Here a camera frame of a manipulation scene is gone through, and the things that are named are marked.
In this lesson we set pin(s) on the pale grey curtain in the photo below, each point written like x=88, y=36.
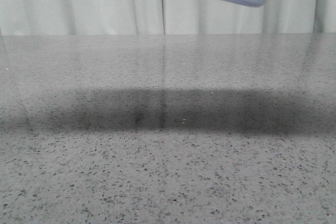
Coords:
x=170, y=17

